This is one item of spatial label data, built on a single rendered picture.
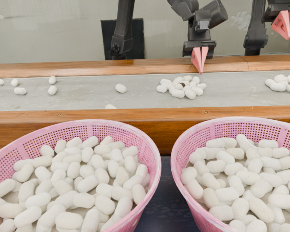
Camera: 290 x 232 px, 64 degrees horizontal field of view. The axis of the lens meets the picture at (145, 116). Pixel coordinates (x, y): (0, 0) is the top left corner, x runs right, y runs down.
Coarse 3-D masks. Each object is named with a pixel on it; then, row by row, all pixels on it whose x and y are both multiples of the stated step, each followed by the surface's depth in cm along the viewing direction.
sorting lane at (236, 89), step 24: (216, 72) 76; (240, 72) 76; (264, 72) 75; (288, 72) 74; (0, 96) 66; (24, 96) 65; (48, 96) 64; (72, 96) 64; (96, 96) 63; (120, 96) 62; (144, 96) 62; (168, 96) 61; (216, 96) 60; (240, 96) 59; (264, 96) 58; (288, 96) 58
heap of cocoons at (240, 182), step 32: (192, 160) 38; (224, 160) 37; (256, 160) 36; (288, 160) 36; (192, 192) 32; (224, 192) 31; (256, 192) 31; (288, 192) 32; (256, 224) 27; (288, 224) 27
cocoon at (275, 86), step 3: (273, 84) 60; (276, 84) 60; (279, 84) 60; (282, 84) 60; (270, 87) 61; (273, 87) 60; (276, 87) 60; (279, 87) 60; (282, 87) 59; (285, 87) 59; (273, 90) 61; (276, 90) 61; (279, 90) 60; (282, 90) 60
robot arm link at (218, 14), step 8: (216, 0) 71; (184, 8) 75; (208, 8) 73; (216, 8) 71; (224, 8) 74; (184, 16) 76; (192, 16) 76; (216, 16) 71; (224, 16) 72; (216, 24) 74
